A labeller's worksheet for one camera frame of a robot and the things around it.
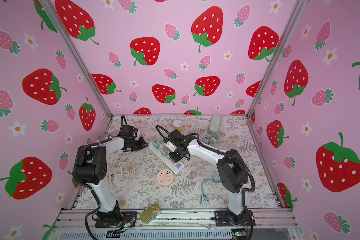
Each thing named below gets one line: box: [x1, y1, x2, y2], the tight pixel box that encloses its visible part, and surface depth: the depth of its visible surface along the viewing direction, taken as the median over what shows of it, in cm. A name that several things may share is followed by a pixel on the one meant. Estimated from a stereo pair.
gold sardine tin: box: [139, 203, 161, 224], surface depth 74 cm
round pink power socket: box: [156, 168, 175, 187], surface depth 87 cm
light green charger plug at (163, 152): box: [160, 147, 168, 157], surface depth 94 cm
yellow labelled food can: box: [173, 119, 184, 132], surface depth 110 cm
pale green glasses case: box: [209, 114, 222, 134], surface depth 116 cm
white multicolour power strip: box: [147, 140, 185, 175], surface depth 94 cm
